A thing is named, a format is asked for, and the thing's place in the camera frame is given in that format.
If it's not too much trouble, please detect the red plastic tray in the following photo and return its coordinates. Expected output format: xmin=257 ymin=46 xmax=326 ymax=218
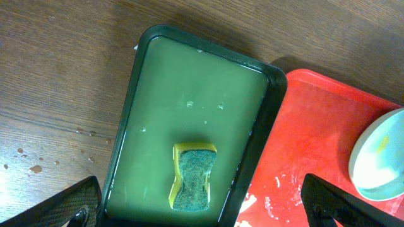
xmin=236 ymin=69 xmax=398 ymax=226

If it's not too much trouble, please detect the light green plate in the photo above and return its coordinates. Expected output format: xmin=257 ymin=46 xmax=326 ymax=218
xmin=348 ymin=108 xmax=403 ymax=201

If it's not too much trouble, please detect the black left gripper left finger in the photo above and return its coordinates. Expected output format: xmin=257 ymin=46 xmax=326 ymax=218
xmin=1 ymin=176 xmax=101 ymax=226

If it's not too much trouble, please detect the yellow green sponge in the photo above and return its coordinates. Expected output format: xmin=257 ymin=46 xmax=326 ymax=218
xmin=169 ymin=143 xmax=217 ymax=212

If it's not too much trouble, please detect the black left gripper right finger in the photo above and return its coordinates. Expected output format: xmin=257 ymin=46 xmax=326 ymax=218
xmin=300 ymin=173 xmax=403 ymax=227

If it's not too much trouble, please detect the dark green tray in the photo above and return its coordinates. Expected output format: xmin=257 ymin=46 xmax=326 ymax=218
xmin=97 ymin=25 xmax=287 ymax=226

